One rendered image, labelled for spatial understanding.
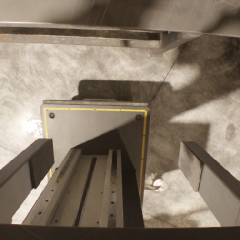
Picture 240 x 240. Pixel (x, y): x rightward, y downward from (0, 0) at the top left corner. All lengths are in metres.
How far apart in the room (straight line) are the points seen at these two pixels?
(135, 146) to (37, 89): 0.90
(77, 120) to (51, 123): 0.17
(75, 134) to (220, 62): 1.22
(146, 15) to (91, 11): 0.15
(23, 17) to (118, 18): 0.26
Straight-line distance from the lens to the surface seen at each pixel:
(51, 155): 0.17
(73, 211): 0.78
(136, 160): 1.19
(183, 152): 0.16
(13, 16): 0.59
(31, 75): 1.52
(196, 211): 2.07
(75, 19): 0.53
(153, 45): 1.17
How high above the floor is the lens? 1.36
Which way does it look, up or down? 75 degrees down
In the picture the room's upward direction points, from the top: 178 degrees clockwise
